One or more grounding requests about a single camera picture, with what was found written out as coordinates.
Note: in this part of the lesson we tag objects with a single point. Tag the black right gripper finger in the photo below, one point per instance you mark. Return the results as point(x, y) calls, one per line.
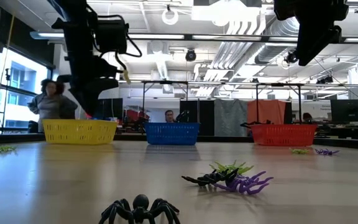
point(315, 40)

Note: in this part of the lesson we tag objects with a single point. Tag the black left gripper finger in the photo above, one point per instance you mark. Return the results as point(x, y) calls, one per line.
point(89, 99)

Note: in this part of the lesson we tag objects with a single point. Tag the purple plastic toy spider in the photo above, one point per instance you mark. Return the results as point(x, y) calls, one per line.
point(325, 152)
point(244, 185)

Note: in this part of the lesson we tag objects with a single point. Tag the black plastic toy spider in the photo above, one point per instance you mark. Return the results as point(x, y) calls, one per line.
point(140, 202)
point(210, 179)

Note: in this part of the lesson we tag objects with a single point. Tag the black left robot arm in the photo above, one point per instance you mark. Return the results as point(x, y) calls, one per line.
point(75, 28)

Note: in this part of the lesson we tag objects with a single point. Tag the black background robot arm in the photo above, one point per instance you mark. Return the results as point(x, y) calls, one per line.
point(141, 124)
point(247, 124)

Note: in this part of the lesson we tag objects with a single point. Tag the black ceiling spotlight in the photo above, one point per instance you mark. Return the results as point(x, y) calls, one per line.
point(190, 55)
point(323, 80)
point(291, 58)

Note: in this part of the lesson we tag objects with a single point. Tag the yellow plastic basket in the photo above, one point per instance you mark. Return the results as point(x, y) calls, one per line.
point(79, 132)

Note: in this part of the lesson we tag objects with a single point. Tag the person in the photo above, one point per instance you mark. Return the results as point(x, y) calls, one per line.
point(169, 116)
point(307, 117)
point(47, 105)

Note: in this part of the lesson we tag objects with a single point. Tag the black tripod by window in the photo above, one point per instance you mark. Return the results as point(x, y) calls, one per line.
point(7, 74)

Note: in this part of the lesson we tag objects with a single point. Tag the orange curtain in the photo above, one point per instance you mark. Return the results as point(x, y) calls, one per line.
point(261, 110)

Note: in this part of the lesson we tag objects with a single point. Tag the blue plastic basket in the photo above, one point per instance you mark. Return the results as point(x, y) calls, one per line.
point(171, 133)

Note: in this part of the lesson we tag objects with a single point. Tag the red plastic basket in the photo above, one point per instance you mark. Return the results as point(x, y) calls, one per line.
point(283, 135)

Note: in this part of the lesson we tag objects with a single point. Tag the overhead beam with light strips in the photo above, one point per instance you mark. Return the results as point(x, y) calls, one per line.
point(188, 36)

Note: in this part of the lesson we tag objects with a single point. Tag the grey curtain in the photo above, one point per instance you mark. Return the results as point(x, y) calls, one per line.
point(230, 118)

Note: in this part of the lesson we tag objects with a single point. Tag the black partition panel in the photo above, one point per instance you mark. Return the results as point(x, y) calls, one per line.
point(204, 118)

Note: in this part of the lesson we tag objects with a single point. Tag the silver ventilation duct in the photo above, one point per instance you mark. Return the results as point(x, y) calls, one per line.
point(275, 37)

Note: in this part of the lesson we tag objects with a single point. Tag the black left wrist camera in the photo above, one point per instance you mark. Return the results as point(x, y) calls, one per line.
point(112, 35)

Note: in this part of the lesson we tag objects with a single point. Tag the black overhead mount bar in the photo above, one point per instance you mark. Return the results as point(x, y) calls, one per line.
point(357, 3)

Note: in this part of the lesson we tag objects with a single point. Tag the black background rig frame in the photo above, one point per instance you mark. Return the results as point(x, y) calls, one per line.
point(257, 99)
point(166, 82)

